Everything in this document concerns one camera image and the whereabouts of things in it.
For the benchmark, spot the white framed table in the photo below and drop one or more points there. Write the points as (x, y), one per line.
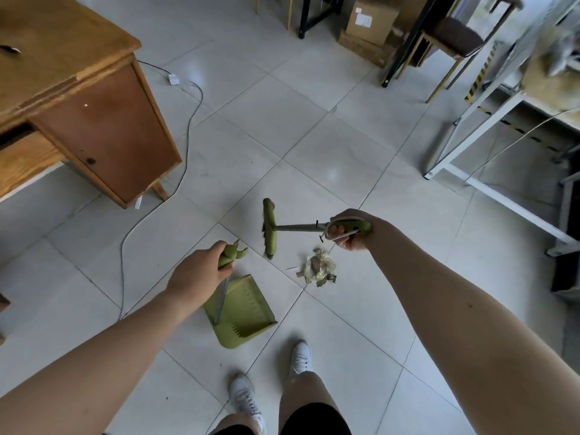
(480, 131)

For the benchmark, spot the green broom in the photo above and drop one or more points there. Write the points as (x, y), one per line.
(270, 221)

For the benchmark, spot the person's right leg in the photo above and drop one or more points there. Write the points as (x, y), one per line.
(303, 394)

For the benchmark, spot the brown cushioned chair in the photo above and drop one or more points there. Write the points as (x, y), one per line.
(457, 38)

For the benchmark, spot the green dustpan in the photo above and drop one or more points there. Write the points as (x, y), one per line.
(247, 312)

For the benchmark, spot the person's right forearm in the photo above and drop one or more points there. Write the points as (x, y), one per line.
(466, 339)

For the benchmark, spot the person's right hand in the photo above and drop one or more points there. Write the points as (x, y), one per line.
(358, 243)

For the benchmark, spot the light wooden chair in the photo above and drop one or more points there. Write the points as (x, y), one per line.
(290, 13)

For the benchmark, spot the person's white shoe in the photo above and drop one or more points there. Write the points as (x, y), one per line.
(244, 398)
(301, 357)

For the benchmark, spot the dark table black legs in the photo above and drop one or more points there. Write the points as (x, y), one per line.
(403, 49)

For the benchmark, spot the wooden stool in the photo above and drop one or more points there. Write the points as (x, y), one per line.
(3, 312)

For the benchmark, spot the wooden desk with drawers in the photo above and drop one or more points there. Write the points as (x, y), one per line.
(99, 131)

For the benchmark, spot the person's right white shoe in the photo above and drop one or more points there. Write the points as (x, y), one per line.
(301, 357)

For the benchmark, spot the person's left forearm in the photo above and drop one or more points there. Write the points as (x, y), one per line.
(99, 371)

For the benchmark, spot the person's leg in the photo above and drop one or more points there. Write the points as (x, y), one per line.
(303, 394)
(235, 423)

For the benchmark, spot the person's left white shoe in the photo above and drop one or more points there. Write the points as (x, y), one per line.
(244, 398)

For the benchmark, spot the paper scraps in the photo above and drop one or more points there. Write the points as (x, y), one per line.
(319, 267)

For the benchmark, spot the person's black shorts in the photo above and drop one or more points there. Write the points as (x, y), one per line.
(312, 421)

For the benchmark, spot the person's left leg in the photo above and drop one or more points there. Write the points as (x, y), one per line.
(235, 423)

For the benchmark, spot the person's left hand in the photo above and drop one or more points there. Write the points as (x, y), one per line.
(197, 280)

